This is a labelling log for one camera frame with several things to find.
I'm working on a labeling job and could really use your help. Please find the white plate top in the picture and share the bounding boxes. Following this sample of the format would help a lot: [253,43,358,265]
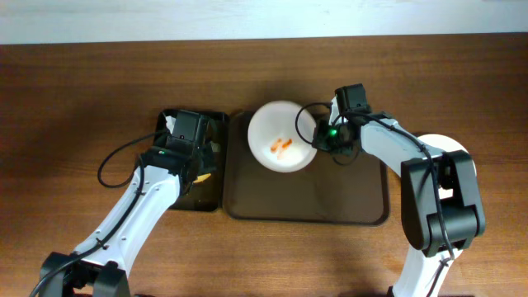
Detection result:
[247,101,317,172]

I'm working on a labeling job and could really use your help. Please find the white plate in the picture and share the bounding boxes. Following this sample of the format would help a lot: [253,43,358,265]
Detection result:
[247,101,317,172]
[418,133,478,178]

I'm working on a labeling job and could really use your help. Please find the orange green scrub sponge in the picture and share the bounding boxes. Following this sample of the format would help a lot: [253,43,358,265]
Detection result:
[193,173,211,184]

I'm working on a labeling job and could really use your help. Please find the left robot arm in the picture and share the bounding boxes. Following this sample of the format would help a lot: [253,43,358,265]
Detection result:
[31,141,221,296]

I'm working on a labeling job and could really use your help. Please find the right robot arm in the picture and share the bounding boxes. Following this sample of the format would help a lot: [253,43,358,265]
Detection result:
[312,111,486,296]

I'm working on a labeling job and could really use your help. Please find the black water tray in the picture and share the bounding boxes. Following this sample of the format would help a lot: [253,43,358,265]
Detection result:
[153,109,229,212]

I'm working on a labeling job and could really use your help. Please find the brown serving tray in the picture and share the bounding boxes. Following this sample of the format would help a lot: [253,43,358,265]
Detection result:
[222,111,390,226]

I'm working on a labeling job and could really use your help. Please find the right black cable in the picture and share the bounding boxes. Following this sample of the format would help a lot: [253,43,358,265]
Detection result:
[295,101,457,297]

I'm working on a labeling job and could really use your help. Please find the black cable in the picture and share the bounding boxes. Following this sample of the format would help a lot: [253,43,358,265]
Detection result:
[28,130,174,297]
[295,101,457,297]

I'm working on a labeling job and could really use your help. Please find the left black cable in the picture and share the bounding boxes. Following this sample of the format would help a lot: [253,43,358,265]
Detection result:
[28,130,174,297]

